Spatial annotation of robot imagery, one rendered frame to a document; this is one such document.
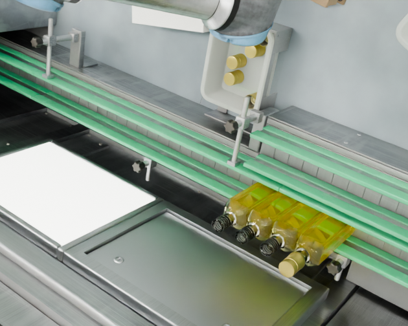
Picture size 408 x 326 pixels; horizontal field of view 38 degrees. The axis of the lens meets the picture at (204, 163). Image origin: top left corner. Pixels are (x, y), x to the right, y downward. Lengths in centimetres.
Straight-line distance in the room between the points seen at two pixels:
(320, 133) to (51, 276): 66
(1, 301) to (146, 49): 85
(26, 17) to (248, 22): 92
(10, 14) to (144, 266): 92
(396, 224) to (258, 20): 50
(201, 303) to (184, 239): 22
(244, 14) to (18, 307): 71
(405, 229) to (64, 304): 69
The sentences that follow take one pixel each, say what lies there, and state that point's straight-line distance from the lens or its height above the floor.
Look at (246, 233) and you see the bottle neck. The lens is 119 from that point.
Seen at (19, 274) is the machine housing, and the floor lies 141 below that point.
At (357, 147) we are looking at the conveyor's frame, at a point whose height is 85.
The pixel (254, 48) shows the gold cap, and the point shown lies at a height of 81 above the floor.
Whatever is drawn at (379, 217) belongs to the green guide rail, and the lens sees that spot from 128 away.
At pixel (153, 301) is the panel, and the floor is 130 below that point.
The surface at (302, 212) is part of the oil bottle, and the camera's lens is 128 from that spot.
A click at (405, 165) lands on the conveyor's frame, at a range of 133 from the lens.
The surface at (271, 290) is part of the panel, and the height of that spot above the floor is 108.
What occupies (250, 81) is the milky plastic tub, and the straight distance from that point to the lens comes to 153.
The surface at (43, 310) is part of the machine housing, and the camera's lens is 123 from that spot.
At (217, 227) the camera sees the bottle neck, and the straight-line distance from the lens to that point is 124.
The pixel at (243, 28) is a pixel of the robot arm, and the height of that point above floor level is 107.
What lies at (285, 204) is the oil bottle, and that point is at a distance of 130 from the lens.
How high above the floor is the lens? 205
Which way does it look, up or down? 50 degrees down
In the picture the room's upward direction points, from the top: 115 degrees counter-clockwise
